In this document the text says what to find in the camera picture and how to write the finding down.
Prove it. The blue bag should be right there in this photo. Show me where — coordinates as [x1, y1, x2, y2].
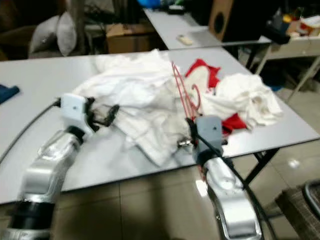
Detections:
[137, 0, 163, 8]

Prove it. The black table leg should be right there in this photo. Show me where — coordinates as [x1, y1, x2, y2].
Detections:
[247, 147, 281, 186]

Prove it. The white remote control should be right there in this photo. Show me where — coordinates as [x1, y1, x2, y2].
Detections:
[177, 34, 196, 47]

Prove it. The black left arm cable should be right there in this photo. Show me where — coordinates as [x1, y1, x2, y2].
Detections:
[0, 99, 63, 161]

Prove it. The black bag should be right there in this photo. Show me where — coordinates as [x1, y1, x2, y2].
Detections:
[262, 15, 293, 45]

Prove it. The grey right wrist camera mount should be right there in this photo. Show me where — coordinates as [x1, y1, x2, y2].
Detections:
[195, 115, 224, 154]

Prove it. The crumpled white shirt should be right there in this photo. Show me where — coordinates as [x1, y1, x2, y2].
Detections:
[202, 73, 283, 130]

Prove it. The open cardboard box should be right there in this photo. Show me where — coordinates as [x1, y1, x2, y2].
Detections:
[106, 22, 158, 55]

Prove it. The red and white garment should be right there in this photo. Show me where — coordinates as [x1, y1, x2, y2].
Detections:
[184, 58, 248, 135]

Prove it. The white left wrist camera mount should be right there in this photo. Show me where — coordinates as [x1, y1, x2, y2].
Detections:
[60, 93, 93, 133]

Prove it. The dark brown sofa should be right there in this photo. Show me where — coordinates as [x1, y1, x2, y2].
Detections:
[0, 0, 61, 61]

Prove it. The wooden speaker box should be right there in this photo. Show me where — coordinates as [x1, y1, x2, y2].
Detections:
[208, 0, 238, 41]

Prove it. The blue garment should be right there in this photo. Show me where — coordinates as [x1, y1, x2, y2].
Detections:
[0, 84, 21, 105]

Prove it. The grey pillow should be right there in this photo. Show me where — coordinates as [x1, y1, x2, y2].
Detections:
[56, 11, 79, 57]
[29, 19, 60, 55]

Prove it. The large white garment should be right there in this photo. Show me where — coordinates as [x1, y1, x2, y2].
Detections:
[72, 49, 211, 167]

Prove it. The dark wicker basket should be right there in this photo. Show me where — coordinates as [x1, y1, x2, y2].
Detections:
[275, 180, 320, 240]

